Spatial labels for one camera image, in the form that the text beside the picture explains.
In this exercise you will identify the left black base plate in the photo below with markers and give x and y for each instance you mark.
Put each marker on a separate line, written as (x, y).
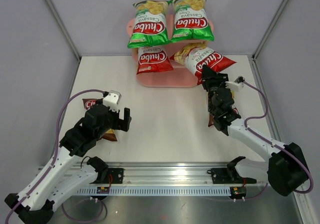
(114, 175)

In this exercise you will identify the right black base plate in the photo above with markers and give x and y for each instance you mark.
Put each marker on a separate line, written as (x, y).
(224, 176)

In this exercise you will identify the white slotted cable duct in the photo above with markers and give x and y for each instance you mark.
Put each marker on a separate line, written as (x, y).
(154, 191)

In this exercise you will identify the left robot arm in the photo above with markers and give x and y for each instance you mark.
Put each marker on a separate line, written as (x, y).
(37, 203)

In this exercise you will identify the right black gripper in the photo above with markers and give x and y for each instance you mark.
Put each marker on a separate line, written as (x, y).
(217, 78)

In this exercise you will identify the aluminium mounting rail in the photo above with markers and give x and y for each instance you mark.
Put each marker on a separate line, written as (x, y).
(166, 174)

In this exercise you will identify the green Chuba chips bag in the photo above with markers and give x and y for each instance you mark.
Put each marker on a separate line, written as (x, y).
(190, 21)
(150, 21)

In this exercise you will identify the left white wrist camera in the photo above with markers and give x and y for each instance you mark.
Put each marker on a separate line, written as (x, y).
(112, 100)

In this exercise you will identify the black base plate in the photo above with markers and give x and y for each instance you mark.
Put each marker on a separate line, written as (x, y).
(114, 175)
(224, 176)

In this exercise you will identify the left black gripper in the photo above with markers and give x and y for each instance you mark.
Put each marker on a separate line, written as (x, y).
(121, 124)

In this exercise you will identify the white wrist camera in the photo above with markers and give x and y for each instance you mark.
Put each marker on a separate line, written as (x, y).
(236, 85)
(112, 100)

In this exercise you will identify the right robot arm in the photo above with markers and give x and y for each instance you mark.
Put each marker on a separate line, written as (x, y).
(284, 166)

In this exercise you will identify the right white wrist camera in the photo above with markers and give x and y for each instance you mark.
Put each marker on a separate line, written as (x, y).
(236, 85)

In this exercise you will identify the brown chuba chips bag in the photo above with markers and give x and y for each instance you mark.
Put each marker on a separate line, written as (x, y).
(221, 108)
(109, 134)

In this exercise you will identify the red Chuba chips bag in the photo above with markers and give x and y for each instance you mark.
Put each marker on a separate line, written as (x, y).
(153, 59)
(194, 56)

